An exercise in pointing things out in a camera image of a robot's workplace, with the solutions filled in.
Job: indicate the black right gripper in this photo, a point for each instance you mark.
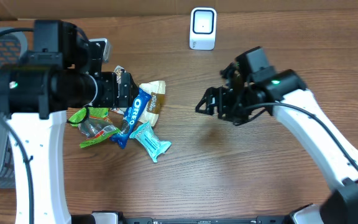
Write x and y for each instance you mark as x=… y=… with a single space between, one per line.
x=217 y=93

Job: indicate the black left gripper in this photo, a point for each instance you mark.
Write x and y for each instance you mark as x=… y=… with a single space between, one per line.
x=110 y=98

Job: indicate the blue oreo packet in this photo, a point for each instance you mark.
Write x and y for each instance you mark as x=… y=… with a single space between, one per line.
x=130 y=119

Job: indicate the green snack packet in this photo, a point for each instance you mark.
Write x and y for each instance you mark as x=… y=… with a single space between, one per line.
x=94 y=123

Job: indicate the beige pastry snack packet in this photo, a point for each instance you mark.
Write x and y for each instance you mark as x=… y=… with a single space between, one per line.
x=156 y=89

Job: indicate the white snack packet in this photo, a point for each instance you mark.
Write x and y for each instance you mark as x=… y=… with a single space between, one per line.
x=146 y=136

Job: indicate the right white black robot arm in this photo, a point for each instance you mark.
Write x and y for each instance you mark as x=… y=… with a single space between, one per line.
x=252 y=83

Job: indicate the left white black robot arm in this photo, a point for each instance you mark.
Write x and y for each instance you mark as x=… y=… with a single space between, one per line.
x=63 y=70

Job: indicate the white barcode scanner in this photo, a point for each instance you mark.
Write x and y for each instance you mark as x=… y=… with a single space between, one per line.
x=203 y=28

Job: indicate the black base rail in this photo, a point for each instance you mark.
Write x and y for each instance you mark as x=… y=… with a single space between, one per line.
x=213 y=220

